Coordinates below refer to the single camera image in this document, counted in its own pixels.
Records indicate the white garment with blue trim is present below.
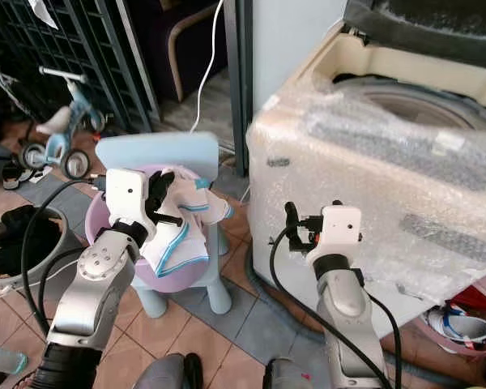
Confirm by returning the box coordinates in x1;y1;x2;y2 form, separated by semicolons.
143;165;232;278

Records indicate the white top-load washing machine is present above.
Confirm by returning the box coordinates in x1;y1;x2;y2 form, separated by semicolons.
245;0;486;338

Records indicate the black clothes pile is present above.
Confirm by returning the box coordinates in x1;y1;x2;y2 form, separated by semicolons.
0;204;56;267

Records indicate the light blue plastic stool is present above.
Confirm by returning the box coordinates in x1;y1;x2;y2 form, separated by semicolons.
96;131;232;319

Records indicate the pink plastic basin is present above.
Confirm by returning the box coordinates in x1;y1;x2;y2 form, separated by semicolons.
85;164;200;293

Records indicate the blue children's tricycle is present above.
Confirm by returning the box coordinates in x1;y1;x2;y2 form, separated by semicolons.
19;66;95;182

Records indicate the dark armchair with wooden arm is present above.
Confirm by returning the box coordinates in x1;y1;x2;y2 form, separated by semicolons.
130;0;225;104

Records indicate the grey left robot foot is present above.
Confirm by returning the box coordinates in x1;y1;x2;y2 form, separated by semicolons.
134;353;204;389

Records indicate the grey plastic bucket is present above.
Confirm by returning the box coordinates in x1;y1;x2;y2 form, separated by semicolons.
0;206;70;297

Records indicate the black metal grid gate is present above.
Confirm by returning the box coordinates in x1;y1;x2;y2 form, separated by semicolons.
0;0;156;135

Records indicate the dark washer lid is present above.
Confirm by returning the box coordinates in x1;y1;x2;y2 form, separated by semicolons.
343;0;486;69

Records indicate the clear plastic water bottle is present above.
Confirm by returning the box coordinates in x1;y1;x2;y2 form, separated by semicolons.
0;344;22;374

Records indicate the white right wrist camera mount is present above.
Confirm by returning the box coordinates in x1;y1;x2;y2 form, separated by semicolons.
319;205;365;259

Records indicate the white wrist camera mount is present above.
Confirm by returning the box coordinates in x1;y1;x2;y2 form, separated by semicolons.
104;168;156;233
319;205;365;259

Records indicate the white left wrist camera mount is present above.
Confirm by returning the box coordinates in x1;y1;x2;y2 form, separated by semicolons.
104;168;156;233

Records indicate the white power cable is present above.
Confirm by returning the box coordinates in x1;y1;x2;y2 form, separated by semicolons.
190;0;228;134

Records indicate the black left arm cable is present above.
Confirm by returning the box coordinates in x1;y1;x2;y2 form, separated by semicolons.
20;178;114;340

